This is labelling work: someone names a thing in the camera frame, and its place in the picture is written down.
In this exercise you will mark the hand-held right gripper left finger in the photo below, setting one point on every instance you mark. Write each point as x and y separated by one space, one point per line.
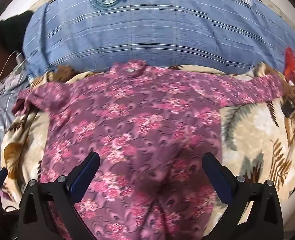
84 178

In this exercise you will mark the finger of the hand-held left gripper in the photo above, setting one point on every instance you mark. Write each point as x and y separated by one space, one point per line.
2 176

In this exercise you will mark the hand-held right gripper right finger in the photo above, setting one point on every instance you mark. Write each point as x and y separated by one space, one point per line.
218 178

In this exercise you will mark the purple floral garment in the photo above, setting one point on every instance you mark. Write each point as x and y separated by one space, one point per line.
142 120

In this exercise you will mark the beige leaf-print blanket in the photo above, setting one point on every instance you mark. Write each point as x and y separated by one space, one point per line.
250 135

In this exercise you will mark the brown cloth with gold trim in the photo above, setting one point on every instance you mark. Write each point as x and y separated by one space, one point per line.
62 72

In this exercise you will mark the white charger and power strip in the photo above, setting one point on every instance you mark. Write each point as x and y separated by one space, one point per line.
6 63

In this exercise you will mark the white charger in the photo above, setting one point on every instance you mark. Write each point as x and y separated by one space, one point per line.
19 57

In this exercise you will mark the black cloth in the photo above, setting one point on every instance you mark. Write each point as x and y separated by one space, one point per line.
12 30

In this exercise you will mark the blue plaid pillow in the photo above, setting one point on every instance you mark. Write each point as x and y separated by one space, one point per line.
150 30

